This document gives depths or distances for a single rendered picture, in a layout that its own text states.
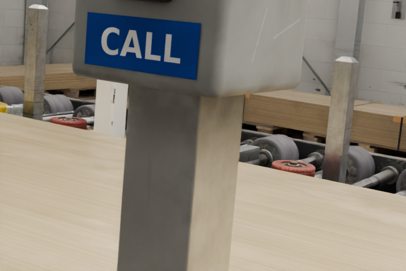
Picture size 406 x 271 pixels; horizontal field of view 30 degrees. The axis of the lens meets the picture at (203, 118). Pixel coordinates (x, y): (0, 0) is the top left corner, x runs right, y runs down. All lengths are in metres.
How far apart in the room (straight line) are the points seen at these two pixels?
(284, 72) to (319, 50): 7.77
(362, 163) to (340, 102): 0.48
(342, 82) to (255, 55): 1.16
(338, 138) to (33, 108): 0.79
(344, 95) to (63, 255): 0.75
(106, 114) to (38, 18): 0.40
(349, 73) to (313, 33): 6.68
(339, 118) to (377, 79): 6.41
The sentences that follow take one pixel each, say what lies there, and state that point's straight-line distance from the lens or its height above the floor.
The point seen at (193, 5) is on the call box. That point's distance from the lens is 0.27.
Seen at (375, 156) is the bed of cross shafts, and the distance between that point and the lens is 1.99.
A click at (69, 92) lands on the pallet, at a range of 8.40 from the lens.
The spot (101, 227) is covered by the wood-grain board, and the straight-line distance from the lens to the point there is 0.95.
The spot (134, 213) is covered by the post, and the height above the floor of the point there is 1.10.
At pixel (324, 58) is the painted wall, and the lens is 8.06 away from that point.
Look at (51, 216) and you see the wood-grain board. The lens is 0.99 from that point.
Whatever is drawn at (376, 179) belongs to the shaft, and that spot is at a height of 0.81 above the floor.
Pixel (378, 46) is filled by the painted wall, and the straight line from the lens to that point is 7.84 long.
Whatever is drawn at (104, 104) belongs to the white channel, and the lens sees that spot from 1.57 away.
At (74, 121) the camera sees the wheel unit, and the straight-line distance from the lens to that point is 1.68.
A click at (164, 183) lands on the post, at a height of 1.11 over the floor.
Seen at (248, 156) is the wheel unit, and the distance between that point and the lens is 1.85.
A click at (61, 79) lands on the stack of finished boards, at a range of 8.33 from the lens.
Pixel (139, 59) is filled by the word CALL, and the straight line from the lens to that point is 0.28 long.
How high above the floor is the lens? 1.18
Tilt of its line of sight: 9 degrees down
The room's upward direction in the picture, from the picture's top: 5 degrees clockwise
